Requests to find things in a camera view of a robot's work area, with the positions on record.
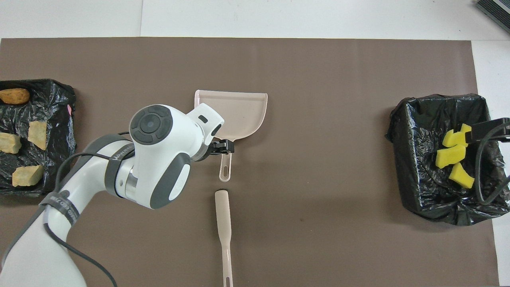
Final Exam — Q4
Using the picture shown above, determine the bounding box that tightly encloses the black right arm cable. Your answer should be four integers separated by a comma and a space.
475, 124, 510, 206

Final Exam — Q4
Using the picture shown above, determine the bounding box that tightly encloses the orange brown sponge lump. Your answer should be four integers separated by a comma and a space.
0, 88, 31, 105

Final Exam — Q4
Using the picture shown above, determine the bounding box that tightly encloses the grey ribbed device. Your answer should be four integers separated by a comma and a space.
475, 0, 510, 34

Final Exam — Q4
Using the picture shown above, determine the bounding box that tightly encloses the bin lined with black bag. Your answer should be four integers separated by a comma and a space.
0, 79, 77, 197
385, 93, 510, 226

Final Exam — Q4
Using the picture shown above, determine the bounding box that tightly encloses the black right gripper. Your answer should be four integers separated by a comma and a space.
463, 118, 510, 144

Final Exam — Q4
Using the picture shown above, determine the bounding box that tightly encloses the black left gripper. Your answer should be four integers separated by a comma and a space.
192, 138, 235, 162

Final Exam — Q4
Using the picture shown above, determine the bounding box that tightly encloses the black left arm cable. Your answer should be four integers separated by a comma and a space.
0, 132, 138, 287

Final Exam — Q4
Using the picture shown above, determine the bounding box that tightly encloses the pink brush with black bristles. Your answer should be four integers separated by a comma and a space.
214, 190, 234, 287

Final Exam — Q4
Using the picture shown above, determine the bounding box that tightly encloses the pink plastic dustpan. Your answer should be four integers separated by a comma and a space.
194, 90, 268, 182

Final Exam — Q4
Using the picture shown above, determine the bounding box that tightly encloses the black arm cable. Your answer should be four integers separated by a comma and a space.
475, 124, 510, 206
0, 132, 138, 287

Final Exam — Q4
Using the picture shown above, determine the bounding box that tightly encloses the green and yellow sponge piece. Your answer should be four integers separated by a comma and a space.
435, 145, 467, 169

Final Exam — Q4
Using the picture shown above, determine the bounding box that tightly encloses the small yellow sponge wedge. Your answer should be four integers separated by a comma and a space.
449, 162, 475, 189

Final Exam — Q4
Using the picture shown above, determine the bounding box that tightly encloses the pale beige sponge chunk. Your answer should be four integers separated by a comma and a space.
28, 121, 47, 151
12, 165, 45, 188
0, 132, 22, 154

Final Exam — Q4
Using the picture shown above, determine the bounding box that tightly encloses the large notched yellow sponge piece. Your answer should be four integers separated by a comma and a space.
442, 124, 473, 148

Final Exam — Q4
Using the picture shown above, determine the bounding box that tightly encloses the brown table mat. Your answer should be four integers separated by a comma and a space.
0, 37, 500, 287

